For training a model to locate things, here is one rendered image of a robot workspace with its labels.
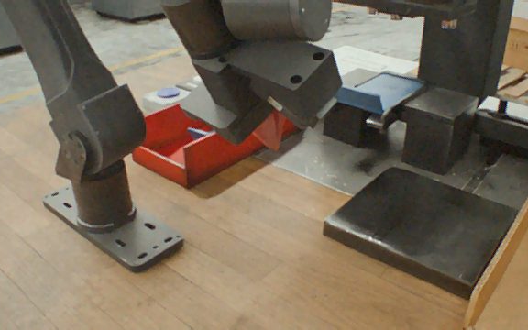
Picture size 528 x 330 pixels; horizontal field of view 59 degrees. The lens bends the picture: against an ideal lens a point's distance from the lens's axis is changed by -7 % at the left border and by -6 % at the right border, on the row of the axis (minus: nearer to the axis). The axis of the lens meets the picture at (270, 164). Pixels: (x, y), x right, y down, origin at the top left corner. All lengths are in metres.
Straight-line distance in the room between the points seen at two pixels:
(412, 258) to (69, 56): 0.39
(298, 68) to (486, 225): 0.31
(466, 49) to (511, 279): 0.48
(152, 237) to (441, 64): 0.61
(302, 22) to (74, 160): 0.28
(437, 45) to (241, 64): 0.60
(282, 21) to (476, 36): 0.60
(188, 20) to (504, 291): 0.38
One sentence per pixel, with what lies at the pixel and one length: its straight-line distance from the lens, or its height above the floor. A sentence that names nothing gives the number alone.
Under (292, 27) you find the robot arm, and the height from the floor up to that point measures 1.15.
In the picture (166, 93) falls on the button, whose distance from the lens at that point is 0.85.
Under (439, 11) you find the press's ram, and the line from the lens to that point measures 0.63.
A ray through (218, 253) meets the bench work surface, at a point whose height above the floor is 0.90.
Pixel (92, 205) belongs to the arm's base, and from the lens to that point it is 0.55.
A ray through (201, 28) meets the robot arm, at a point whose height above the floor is 1.14.
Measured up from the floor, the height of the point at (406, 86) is 0.99.
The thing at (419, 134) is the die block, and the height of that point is 0.95.
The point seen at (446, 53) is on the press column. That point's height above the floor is 0.99.
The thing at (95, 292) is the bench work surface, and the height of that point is 0.90.
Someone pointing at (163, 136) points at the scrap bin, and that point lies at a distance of 0.73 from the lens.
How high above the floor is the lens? 1.23
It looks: 29 degrees down
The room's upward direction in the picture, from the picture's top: straight up
